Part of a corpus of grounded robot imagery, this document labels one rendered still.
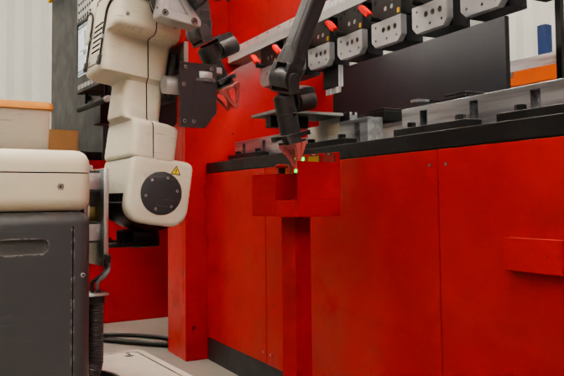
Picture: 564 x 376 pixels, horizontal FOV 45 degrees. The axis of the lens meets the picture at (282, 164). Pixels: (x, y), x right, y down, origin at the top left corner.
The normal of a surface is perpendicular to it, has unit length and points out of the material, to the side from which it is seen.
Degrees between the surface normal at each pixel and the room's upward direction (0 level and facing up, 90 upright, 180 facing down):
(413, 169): 90
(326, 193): 90
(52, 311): 90
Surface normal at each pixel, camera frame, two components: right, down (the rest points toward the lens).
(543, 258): -0.88, -0.01
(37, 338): 0.52, -0.05
